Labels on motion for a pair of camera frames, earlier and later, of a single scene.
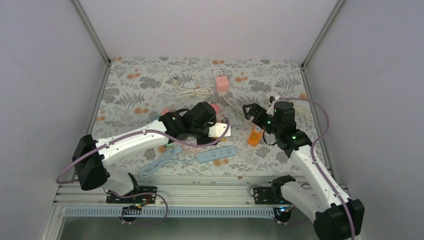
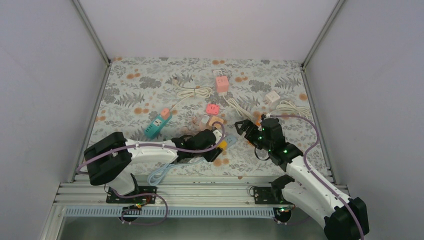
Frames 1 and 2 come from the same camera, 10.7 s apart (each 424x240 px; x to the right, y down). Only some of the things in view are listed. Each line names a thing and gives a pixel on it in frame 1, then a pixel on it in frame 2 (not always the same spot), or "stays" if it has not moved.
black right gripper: [255, 107] to [247, 123]
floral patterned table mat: [139, 92] stays
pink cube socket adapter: [222, 83] stays
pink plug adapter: [217, 108] stays
